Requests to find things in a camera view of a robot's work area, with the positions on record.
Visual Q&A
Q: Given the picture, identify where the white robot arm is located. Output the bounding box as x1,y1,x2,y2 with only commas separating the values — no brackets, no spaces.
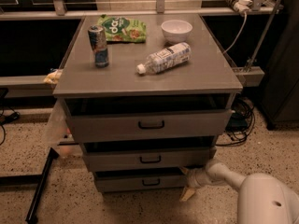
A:
180,159,299,224

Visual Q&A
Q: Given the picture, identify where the grey drawer cabinet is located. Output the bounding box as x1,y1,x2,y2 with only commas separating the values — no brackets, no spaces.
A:
52,13,244,194

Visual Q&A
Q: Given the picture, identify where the yellow crumpled item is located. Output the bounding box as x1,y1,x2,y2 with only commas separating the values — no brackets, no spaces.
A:
44,69,63,85

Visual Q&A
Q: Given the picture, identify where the white bowl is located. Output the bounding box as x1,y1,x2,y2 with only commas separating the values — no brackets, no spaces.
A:
161,20,192,44

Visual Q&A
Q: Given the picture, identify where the white power strip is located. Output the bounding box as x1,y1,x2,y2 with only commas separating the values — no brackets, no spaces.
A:
225,0,252,16

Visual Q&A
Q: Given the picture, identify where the grey drawer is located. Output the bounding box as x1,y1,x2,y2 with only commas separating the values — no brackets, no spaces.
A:
65,94,232,143
93,167,186,192
80,136,216,172

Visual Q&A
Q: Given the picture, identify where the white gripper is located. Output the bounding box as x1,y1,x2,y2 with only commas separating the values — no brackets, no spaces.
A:
179,167,214,202

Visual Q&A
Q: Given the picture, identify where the green snack bag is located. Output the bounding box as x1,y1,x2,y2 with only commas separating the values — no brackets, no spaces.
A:
97,15,147,43

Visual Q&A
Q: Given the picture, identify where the dark cabinet right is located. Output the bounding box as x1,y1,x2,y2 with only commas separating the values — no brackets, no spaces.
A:
259,0,299,130

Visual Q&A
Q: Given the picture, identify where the grey top drawer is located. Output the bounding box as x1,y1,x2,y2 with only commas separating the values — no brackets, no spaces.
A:
65,94,232,143

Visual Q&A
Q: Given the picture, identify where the metal diagonal rod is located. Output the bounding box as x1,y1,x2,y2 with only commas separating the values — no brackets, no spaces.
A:
243,0,282,72

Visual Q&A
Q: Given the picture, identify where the black cable left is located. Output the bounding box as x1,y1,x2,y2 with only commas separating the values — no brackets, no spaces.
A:
0,88,21,147

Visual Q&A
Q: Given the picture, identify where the blue energy drink can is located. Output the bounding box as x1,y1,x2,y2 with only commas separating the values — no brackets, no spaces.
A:
88,25,109,68

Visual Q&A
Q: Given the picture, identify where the grey middle drawer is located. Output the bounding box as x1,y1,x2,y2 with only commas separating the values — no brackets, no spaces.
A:
80,136,216,172

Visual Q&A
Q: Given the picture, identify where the black floor bar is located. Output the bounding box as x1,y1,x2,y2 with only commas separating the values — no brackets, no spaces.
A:
25,147,59,224

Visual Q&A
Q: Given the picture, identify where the clear plastic bag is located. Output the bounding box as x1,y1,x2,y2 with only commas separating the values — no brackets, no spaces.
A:
43,101,75,157

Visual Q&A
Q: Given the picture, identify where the grey bottom drawer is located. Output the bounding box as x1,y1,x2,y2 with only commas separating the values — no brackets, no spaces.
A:
93,167,186,192

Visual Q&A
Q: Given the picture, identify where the clear plastic water bottle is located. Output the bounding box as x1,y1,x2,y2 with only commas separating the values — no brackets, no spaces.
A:
136,42,192,75

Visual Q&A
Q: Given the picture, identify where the black cable bundle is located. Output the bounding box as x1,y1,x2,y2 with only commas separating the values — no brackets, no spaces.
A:
215,96,256,147

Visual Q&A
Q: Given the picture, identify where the white power cable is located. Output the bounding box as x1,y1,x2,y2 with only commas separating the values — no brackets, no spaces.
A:
221,12,249,55

